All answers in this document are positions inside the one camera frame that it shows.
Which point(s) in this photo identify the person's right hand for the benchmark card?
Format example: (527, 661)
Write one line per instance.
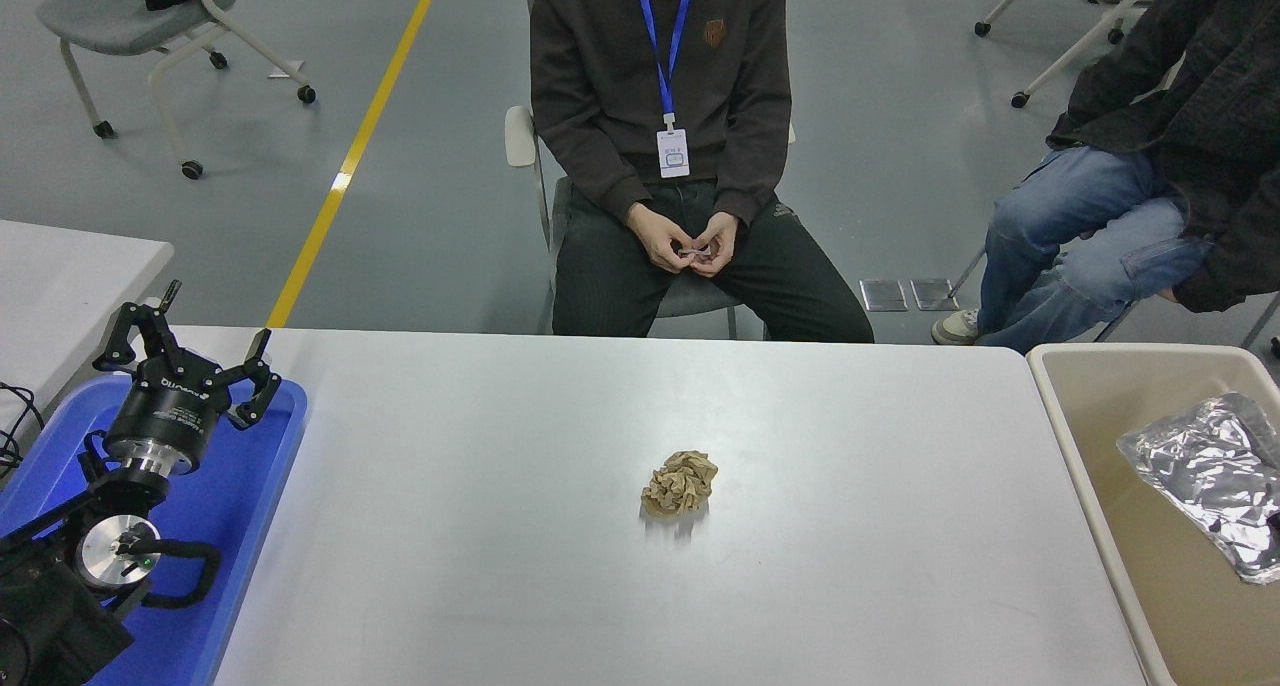
(655, 241)

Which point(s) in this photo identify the grey office chair white armrests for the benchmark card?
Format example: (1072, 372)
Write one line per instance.
(519, 136)

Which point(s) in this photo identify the silver foil tray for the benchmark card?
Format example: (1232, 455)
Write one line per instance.
(1210, 476)

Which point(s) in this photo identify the blue plastic tray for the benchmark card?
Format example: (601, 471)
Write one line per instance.
(230, 506)

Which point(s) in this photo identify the person's left hand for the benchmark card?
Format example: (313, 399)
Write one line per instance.
(718, 246)

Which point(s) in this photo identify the large pale beige bin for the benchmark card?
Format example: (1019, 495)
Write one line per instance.
(1150, 586)

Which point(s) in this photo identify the metal floor socket plate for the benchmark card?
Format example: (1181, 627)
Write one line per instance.
(934, 294)
(884, 295)

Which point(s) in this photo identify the crumpled tan paper ball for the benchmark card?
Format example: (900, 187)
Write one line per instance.
(680, 484)

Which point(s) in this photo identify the white paper scrap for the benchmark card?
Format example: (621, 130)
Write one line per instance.
(287, 67)

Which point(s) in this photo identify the white side table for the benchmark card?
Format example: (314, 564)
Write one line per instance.
(60, 286)

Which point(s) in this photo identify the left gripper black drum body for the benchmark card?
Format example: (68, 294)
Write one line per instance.
(170, 406)

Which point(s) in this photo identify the person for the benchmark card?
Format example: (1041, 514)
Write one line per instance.
(600, 76)
(1080, 216)

